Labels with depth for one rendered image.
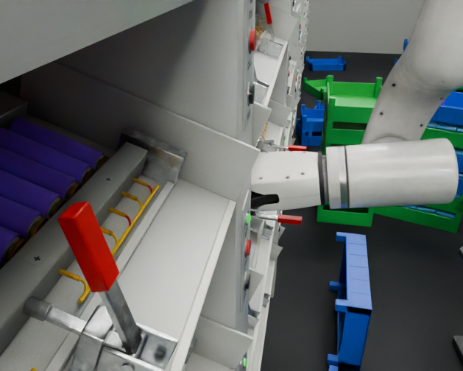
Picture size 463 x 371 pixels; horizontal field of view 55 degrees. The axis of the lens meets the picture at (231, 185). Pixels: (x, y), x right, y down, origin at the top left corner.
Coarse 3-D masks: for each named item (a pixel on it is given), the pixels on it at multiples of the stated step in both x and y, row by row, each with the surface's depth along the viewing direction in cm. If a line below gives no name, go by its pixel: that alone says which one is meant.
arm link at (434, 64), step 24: (432, 0) 49; (456, 0) 47; (432, 24) 49; (456, 24) 47; (408, 48) 53; (432, 48) 49; (456, 48) 48; (408, 72) 54; (432, 72) 50; (456, 72) 49; (384, 96) 62; (408, 96) 60; (432, 96) 58; (384, 120) 64; (408, 120) 63
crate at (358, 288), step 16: (336, 240) 126; (352, 240) 123; (352, 256) 117; (352, 272) 111; (368, 272) 111; (336, 288) 134; (352, 288) 106; (368, 288) 106; (336, 304) 101; (352, 304) 101; (368, 304) 101; (352, 320) 102; (368, 320) 101; (352, 336) 105; (352, 352) 107; (352, 368) 109
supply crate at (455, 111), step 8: (448, 96) 162; (456, 96) 160; (448, 104) 163; (456, 104) 161; (440, 112) 147; (448, 112) 146; (456, 112) 144; (432, 120) 149; (440, 120) 148; (448, 120) 147; (456, 120) 145
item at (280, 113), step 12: (276, 108) 104; (288, 108) 104; (276, 120) 106; (264, 132) 99; (276, 132) 102; (252, 240) 65; (252, 252) 62; (252, 264) 60; (252, 276) 52; (252, 288) 53
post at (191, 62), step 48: (240, 0) 30; (96, 48) 32; (144, 48) 32; (192, 48) 31; (240, 48) 32; (144, 96) 33; (192, 96) 33; (240, 96) 34; (240, 240) 41; (240, 288) 44
